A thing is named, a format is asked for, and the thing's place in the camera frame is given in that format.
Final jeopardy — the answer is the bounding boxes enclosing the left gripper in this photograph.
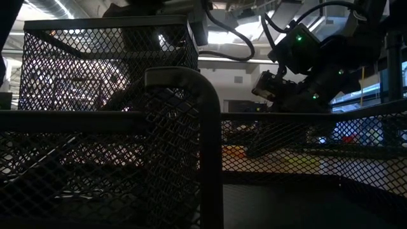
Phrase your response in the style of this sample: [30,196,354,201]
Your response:
[102,0,209,47]

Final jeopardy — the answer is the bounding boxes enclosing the black marker pen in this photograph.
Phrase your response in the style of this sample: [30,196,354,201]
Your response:
[101,28,167,111]

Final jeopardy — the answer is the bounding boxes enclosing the fluorescent ceiling light tube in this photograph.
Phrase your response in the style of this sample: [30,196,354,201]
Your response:
[197,56,277,64]

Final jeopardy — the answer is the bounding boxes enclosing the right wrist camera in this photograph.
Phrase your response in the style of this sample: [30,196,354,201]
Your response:
[251,69,289,103]

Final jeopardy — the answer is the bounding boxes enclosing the black binder clip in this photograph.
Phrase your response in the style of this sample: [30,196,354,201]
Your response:
[3,135,96,201]

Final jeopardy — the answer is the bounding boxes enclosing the bright window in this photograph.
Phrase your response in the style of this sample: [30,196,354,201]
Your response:
[330,83,382,113]

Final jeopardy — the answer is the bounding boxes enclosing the black storage racks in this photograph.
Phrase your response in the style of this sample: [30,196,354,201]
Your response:
[227,99,271,113]

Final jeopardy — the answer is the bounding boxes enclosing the round silver duct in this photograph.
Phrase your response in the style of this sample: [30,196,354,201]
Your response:
[24,0,96,19]

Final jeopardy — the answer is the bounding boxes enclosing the yellow hanging cable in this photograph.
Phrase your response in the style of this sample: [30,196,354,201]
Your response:
[360,66,366,108]

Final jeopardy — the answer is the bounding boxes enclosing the black upright post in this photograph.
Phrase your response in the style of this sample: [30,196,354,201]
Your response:
[386,31,404,102]

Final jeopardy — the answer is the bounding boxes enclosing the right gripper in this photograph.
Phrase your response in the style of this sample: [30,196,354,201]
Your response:
[246,68,344,158]

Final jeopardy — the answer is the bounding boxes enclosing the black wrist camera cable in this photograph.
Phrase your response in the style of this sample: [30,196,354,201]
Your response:
[197,0,256,62]

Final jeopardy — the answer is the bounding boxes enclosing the dark background box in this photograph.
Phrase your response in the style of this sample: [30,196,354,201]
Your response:
[0,92,13,111]

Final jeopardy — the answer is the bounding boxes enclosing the black mesh desk organizer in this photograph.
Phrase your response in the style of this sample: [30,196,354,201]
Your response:
[0,14,407,229]

